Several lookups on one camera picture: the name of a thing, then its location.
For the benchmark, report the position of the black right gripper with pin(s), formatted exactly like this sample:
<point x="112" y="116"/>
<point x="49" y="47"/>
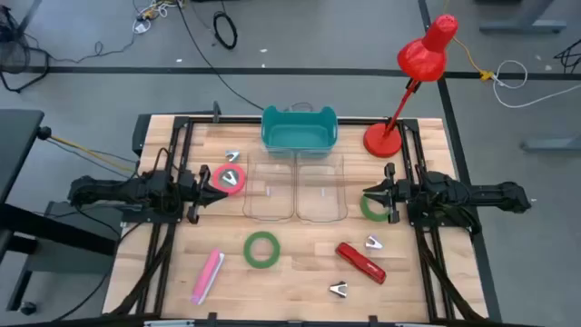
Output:
<point x="398" y="193"/>

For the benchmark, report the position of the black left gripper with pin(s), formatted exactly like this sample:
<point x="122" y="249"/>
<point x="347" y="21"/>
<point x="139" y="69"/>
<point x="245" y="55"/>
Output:
<point x="197" y="195"/>

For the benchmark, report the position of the green tape roll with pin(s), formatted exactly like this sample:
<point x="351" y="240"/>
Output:
<point x="368" y="213"/>
<point x="247" y="250"/>

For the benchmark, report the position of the pink tape roll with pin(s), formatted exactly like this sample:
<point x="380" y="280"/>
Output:
<point x="242" y="178"/>

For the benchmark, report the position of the red stapler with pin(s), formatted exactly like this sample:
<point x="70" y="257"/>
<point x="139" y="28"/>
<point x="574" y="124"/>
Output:
<point x="361" y="263"/>

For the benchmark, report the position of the pink stapler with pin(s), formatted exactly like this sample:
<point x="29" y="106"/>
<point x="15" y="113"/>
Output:
<point x="206" y="277"/>

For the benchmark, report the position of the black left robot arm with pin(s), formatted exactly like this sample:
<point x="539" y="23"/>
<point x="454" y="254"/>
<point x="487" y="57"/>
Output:
<point x="113" y="191"/>

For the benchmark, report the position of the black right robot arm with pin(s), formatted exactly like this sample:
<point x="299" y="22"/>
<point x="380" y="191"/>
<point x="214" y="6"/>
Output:
<point x="476" y="195"/>

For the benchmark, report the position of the red desk lamp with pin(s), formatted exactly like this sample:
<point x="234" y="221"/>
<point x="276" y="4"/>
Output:
<point x="383" y="141"/>

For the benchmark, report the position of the clear plastic bin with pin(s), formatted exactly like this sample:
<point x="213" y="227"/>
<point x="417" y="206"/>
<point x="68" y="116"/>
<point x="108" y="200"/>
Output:
<point x="272" y="200"/>
<point x="322" y="200"/>

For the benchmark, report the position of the teal plastic bin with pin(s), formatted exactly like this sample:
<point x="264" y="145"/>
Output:
<point x="299" y="136"/>

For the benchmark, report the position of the grey desk foot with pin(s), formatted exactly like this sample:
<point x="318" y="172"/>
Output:
<point x="554" y="144"/>
<point x="522" y="26"/>

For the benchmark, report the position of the black desk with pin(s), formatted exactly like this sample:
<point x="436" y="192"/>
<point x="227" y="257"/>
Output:
<point x="18" y="136"/>

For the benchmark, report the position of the black aluminium table frame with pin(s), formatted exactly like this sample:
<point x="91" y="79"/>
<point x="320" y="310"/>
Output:
<point x="218" y="120"/>

